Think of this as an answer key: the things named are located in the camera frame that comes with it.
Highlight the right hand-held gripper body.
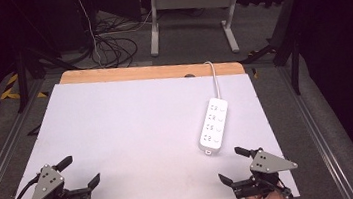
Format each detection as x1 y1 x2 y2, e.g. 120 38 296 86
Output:
227 143 302 199

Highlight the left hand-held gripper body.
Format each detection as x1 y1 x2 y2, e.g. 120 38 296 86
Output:
25 159 93 199

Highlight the white power strip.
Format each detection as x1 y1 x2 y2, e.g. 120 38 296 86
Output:
193 96 235 157

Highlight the white board sheet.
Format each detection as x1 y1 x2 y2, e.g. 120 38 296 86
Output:
0 58 301 199

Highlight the black metal stand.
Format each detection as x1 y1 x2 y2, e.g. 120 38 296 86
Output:
233 0 311 102
7 10 83 114

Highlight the aluminium floor rail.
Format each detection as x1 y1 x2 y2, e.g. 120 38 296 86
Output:
278 59 353 199
0 77 58 199

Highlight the white power strip cable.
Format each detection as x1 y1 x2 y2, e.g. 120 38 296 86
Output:
202 60 223 101

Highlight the bundle of black floor cables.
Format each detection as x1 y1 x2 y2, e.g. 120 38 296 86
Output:
87 15 141 72

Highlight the thin white floor cable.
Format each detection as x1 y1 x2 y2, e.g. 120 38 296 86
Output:
74 0 105 70

